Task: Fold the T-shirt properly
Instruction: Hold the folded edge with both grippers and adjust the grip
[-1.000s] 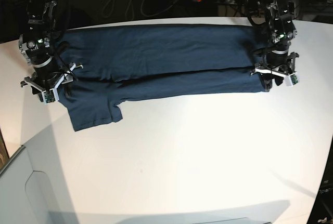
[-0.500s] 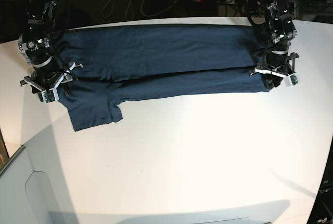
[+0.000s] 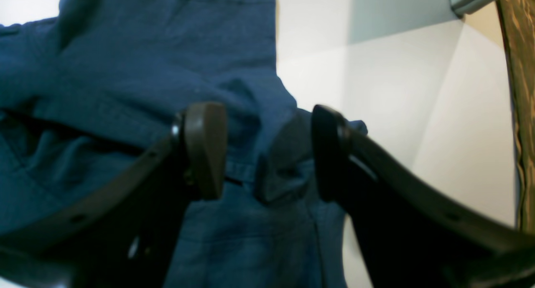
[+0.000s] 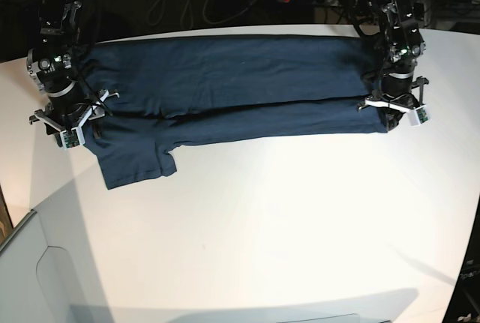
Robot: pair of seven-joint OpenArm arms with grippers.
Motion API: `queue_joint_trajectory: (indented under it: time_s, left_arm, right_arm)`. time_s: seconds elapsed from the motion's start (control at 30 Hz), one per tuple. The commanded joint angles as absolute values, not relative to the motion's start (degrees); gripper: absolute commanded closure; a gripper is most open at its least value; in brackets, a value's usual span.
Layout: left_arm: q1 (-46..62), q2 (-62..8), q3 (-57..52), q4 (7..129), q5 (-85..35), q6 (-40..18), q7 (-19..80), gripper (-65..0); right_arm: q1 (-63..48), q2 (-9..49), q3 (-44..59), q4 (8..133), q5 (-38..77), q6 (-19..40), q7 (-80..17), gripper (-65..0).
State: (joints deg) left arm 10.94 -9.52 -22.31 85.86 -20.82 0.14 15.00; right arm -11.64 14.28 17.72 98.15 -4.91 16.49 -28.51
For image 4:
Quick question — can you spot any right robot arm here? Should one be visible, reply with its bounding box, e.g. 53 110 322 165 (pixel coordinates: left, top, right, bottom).
26 0 119 149

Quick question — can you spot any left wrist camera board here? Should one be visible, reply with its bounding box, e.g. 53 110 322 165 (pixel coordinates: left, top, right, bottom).
407 105 431 127

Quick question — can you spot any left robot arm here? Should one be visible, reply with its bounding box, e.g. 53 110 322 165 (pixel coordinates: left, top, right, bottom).
358 0 430 131

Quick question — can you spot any dark blue T-shirt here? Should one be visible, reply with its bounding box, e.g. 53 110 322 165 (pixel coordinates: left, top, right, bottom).
85 35 387 189

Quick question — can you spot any grey table edge panel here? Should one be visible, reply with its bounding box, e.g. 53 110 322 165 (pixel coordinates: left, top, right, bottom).
0 208 113 323

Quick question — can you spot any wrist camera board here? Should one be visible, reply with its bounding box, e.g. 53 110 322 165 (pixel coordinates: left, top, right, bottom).
407 105 431 127
60 127 85 150

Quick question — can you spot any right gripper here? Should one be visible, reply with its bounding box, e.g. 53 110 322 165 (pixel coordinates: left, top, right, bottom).
28 88 120 139

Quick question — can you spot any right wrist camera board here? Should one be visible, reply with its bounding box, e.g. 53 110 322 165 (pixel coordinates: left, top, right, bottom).
60 127 85 150

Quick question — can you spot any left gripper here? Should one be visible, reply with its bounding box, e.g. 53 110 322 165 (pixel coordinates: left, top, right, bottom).
357 75 430 132

